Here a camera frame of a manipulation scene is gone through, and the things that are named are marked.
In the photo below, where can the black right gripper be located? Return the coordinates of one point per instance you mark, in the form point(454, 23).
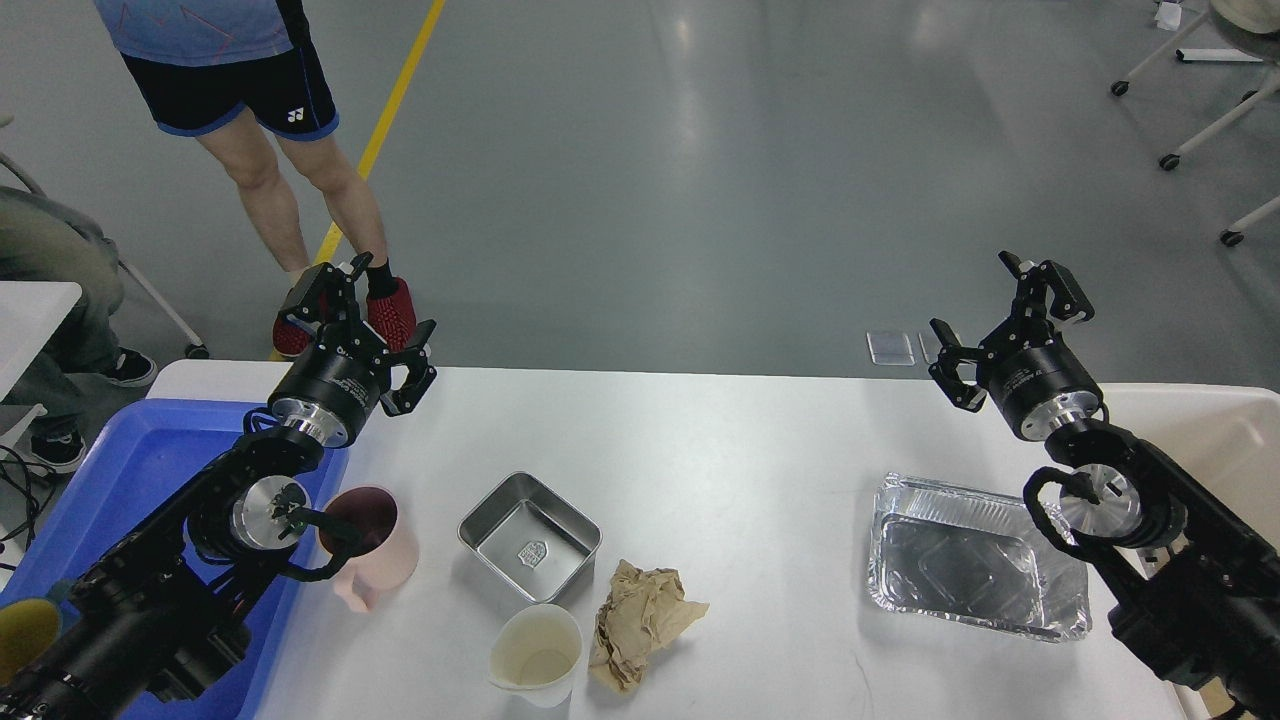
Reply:
point(1038, 389)

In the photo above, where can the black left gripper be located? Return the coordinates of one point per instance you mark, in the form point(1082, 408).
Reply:
point(332, 388)

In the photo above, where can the aluminium foil tray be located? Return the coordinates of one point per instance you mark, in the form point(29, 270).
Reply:
point(973, 557)

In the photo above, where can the pink plastic mug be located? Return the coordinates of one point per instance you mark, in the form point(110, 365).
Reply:
point(388, 552)

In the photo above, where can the square stainless steel tray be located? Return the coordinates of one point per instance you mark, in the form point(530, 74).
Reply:
point(534, 540)

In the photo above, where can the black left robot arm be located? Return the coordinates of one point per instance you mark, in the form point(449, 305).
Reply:
point(164, 610)

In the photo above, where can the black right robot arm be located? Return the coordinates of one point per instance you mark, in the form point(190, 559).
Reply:
point(1195, 587)

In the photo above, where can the clear floor plate right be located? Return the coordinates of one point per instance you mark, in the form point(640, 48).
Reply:
point(930, 347)

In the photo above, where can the clear floor plate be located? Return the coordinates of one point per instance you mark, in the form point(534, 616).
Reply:
point(890, 348)
point(930, 347)

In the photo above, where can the clear floor plate left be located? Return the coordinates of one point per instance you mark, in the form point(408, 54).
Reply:
point(890, 348)

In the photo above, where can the blue plastic bin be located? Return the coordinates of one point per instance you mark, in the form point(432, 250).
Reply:
point(142, 456)

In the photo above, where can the beige plastic bin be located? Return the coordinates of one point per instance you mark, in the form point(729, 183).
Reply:
point(1226, 438)

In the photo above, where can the standing person in shorts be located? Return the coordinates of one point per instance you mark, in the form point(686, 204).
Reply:
point(244, 80)

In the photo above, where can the white side table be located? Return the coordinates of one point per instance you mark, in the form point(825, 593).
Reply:
point(31, 311)

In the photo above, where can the seated person at left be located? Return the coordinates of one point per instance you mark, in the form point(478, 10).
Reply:
point(42, 251)

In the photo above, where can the white paper cup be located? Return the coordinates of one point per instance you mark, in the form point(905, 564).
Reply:
point(537, 654)

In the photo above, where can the crumpled brown paper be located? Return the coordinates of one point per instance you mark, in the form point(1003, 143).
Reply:
point(645, 611)

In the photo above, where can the white wheeled chair base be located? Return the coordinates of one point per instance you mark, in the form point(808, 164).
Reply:
point(1180, 149)

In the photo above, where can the dark teal HOME mug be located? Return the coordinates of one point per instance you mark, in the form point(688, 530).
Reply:
point(30, 626)

